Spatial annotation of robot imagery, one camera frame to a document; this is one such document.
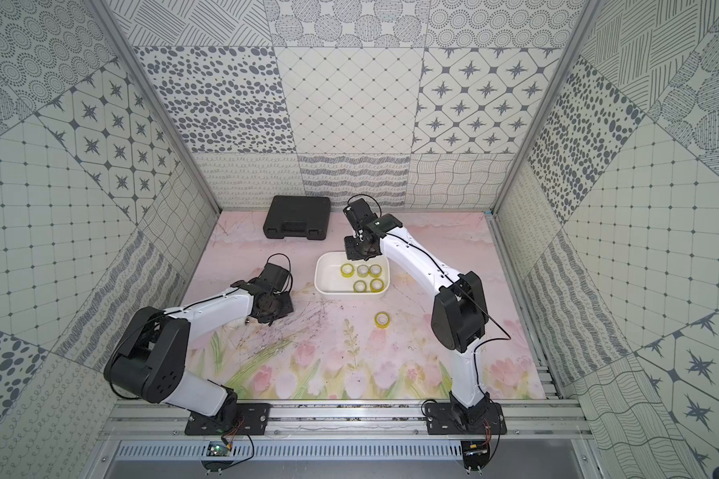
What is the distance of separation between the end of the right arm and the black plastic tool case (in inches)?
12.8

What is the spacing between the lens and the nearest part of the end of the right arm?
2.09ft

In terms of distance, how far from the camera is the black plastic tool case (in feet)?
3.64
